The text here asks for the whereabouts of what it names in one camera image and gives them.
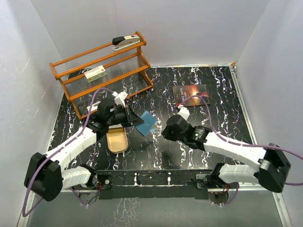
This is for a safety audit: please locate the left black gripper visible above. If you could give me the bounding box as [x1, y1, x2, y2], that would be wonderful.
[107, 104, 144, 128]

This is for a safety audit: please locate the blue leather card holder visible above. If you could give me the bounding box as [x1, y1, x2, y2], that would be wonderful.
[135, 111, 157, 137]

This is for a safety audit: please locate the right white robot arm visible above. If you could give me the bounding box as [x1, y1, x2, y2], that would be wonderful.
[161, 114, 291, 193]

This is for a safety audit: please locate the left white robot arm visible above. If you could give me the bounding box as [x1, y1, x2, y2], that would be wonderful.
[24, 98, 144, 201]

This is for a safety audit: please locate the white card on rack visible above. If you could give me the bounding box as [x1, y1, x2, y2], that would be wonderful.
[87, 101, 100, 112]

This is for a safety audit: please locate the dark book with sunset cover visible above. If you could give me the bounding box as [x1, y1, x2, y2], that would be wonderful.
[173, 84, 210, 107]

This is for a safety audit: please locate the orange wooden three-tier rack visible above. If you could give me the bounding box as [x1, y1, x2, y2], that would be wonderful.
[49, 31, 154, 120]

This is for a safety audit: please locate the green and white small box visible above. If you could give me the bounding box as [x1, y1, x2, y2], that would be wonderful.
[84, 65, 107, 82]

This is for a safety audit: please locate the black and beige stapler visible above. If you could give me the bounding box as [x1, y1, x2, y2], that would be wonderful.
[112, 35, 140, 51]

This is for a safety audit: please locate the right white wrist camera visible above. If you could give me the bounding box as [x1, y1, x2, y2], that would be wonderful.
[178, 105, 190, 121]

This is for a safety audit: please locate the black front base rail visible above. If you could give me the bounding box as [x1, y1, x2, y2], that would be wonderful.
[97, 169, 225, 200]

